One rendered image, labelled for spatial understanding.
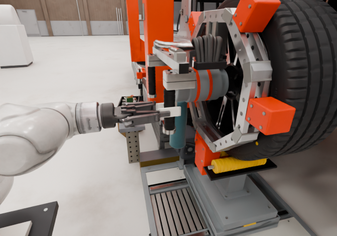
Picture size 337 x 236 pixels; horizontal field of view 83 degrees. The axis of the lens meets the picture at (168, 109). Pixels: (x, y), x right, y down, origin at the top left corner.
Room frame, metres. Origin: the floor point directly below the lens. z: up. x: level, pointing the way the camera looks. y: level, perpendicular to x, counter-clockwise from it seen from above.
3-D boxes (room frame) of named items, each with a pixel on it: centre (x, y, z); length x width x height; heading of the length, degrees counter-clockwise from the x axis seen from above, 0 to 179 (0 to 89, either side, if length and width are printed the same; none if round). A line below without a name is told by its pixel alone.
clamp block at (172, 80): (0.55, -0.03, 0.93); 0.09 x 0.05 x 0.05; 104
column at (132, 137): (1.33, 0.30, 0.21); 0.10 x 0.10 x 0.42; 14
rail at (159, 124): (2.51, 0.33, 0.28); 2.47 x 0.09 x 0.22; 14
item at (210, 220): (0.86, -0.34, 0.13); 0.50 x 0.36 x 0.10; 14
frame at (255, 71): (0.77, -0.19, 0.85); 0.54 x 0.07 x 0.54; 14
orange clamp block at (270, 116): (0.46, -0.27, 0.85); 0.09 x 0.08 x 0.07; 14
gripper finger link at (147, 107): (0.54, 0.09, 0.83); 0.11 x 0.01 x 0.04; 115
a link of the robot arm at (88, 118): (0.49, 0.22, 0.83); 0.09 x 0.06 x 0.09; 14
